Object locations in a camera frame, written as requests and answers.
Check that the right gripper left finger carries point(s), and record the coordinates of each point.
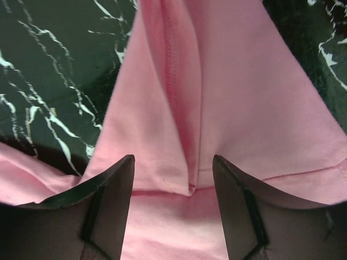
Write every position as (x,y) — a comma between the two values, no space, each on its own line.
(85,222)

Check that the black marble pattern mat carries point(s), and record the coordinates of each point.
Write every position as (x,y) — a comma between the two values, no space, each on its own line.
(60,60)

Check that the pink t shirt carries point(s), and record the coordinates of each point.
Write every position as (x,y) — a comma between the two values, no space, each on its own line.
(200,79)

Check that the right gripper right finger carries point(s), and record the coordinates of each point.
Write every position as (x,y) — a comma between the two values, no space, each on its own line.
(262,222)

